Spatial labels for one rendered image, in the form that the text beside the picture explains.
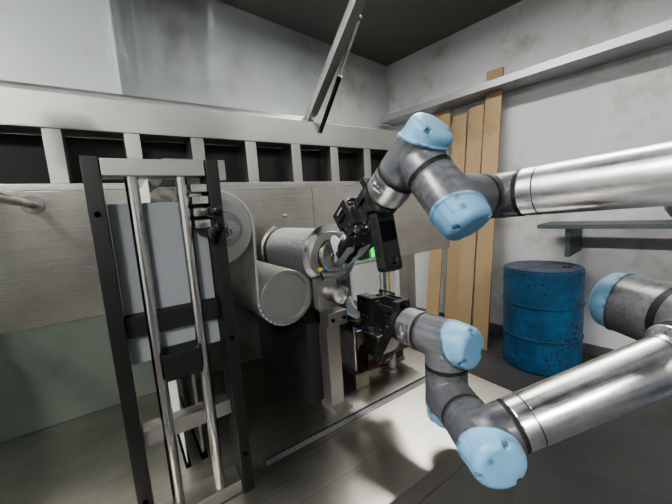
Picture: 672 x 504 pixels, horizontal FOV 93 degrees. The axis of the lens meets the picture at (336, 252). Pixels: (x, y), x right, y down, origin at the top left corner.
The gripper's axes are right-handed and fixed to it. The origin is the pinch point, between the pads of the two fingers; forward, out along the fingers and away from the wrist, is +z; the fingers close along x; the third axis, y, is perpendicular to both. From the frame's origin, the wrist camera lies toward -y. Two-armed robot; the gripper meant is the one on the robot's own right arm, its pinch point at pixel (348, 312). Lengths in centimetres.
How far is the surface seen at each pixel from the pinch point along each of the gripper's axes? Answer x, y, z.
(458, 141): -240, 85, 131
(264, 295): 23.2, 10.1, -2.9
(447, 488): -0.4, -29.2, -29.2
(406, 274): -71, -8, 47
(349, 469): 18.2, -18.9, -22.8
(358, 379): 1.4, -16.2, -4.4
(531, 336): -200, -79, 44
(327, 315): 12.0, 4.5, -9.1
